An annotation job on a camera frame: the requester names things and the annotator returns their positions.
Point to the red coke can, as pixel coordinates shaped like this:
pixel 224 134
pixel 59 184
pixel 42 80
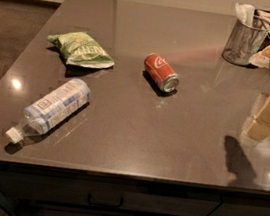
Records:
pixel 161 72

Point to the white napkin in cup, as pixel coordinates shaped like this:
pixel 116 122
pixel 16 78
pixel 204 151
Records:
pixel 245 13

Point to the green chip bag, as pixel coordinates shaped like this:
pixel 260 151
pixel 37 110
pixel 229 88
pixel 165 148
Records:
pixel 79 49

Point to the clear plastic water bottle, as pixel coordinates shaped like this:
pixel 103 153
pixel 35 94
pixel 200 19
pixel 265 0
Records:
pixel 49 111

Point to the dark left cabinet drawer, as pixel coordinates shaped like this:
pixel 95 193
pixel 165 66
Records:
pixel 62 190

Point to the wire mesh cup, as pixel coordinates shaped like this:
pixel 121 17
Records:
pixel 245 40

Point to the black drawer handle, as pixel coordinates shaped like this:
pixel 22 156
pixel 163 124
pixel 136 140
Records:
pixel 104 201

